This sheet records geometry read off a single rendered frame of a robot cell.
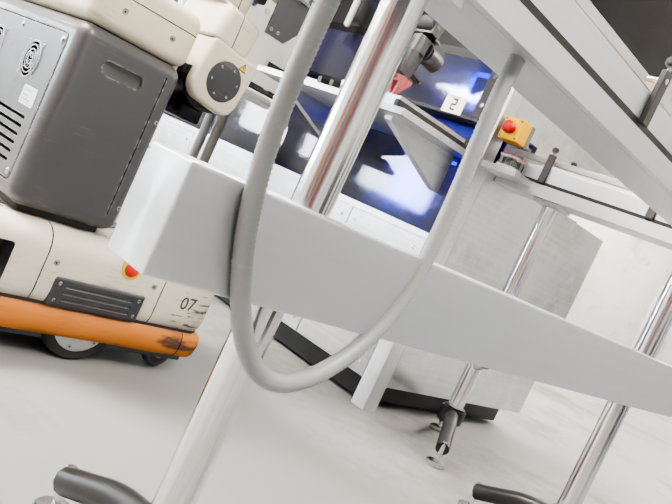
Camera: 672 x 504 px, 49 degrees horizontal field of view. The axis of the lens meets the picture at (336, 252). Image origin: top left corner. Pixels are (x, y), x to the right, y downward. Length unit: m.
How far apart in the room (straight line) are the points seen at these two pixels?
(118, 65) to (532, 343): 0.98
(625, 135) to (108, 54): 0.99
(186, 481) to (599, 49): 0.79
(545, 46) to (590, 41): 0.10
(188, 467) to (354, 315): 0.27
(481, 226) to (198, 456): 1.73
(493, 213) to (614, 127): 1.33
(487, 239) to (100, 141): 1.38
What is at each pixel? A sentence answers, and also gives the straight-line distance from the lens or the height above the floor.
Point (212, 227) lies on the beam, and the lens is 0.75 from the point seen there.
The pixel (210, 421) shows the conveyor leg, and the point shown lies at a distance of 0.89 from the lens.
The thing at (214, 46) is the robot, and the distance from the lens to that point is 1.92.
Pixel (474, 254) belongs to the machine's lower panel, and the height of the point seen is 0.60.
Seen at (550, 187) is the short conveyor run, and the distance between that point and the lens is 2.35.
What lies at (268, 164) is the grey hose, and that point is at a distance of 0.73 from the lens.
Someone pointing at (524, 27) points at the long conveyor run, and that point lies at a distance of 0.98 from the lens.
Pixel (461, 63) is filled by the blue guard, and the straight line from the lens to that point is 2.57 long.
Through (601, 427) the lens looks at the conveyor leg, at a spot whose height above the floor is 0.36.
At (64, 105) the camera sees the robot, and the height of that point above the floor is 0.52.
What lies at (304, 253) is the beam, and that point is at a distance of 0.83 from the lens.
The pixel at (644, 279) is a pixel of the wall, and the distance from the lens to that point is 12.98.
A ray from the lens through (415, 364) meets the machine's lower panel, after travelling 2.51.
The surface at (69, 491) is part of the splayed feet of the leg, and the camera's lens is 1.12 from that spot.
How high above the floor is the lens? 0.57
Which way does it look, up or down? 4 degrees down
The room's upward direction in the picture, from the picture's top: 25 degrees clockwise
